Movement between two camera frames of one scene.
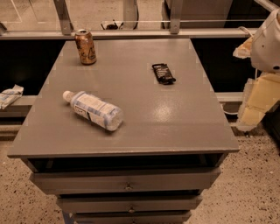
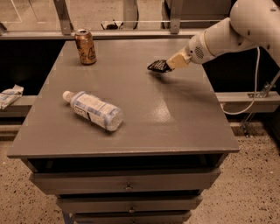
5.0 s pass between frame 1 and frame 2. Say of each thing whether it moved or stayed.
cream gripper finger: moved
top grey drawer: stayed
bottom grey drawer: stayed
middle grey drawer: stayed
